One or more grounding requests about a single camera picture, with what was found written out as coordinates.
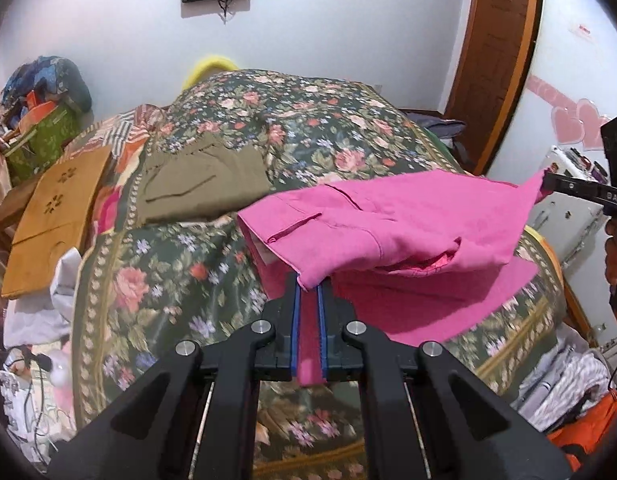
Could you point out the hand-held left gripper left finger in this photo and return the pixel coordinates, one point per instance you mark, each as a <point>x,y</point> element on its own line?
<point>296,330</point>

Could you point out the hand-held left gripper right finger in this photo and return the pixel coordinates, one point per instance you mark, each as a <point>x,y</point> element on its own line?
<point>322,330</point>

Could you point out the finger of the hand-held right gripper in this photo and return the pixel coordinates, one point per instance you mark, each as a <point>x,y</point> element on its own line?
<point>568,185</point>

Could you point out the pink pants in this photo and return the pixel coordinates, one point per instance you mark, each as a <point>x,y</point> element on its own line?
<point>388,240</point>

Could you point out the olive green folded pants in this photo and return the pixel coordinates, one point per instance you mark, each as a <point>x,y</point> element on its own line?
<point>198,180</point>

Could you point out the person's right hand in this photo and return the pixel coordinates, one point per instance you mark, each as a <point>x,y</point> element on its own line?
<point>615,255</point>

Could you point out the brown wooden door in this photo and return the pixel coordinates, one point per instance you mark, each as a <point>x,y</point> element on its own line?
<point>493,60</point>

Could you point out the pile of light clothes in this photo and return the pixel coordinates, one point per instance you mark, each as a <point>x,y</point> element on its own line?
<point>563,385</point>

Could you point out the floral bed blanket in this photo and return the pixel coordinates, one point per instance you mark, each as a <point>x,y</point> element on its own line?
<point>308,130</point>

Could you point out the orange garment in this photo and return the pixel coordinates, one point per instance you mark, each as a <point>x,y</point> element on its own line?
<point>593,430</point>

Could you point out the white crumpled cloth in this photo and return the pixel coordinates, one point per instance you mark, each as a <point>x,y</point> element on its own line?
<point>43,300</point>

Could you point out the striped cloth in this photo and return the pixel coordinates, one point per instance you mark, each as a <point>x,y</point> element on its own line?
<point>123,130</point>

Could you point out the wooden lap board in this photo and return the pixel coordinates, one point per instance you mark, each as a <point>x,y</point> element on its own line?
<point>48,220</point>

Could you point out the yellow pillow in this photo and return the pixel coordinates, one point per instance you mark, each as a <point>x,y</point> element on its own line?
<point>208,67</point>

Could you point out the green cardboard box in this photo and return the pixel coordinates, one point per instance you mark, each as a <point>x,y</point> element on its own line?
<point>38,140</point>

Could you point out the pile of colourful clothes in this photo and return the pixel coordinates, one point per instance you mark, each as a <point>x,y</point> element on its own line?
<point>43,82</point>

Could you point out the pink heart wall sticker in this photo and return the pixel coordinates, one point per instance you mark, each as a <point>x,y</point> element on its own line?
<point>578,120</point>

